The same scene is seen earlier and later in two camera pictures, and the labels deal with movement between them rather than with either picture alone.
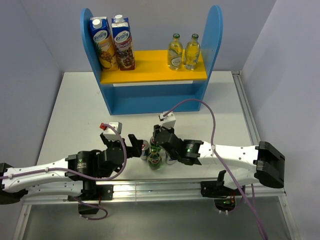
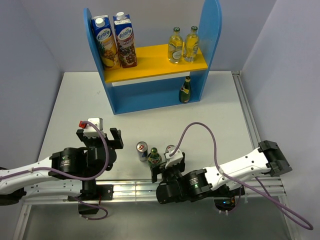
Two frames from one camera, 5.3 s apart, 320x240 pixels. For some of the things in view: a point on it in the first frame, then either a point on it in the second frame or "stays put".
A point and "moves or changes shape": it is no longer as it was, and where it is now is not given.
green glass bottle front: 154,159 stays put
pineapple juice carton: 104,43 stays put
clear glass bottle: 192,53 moves or changes shape
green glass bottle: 154,149 to 184,93
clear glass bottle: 175,53 moves or changes shape
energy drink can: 145,149 stays put
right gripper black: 156,129 to 161,168
